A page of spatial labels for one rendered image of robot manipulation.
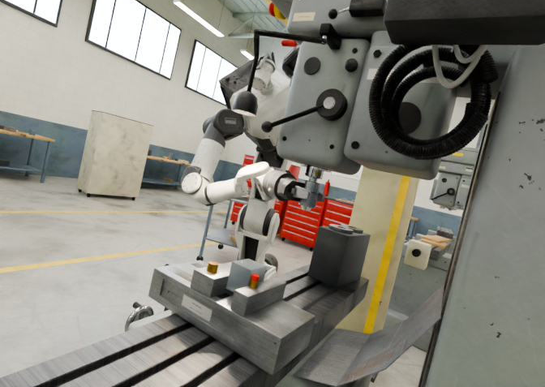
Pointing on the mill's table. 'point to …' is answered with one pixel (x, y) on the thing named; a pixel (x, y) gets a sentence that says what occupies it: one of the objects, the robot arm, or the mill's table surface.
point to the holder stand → (338, 255)
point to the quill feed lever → (327, 104)
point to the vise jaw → (210, 281)
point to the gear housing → (310, 23)
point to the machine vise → (238, 316)
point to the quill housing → (333, 58)
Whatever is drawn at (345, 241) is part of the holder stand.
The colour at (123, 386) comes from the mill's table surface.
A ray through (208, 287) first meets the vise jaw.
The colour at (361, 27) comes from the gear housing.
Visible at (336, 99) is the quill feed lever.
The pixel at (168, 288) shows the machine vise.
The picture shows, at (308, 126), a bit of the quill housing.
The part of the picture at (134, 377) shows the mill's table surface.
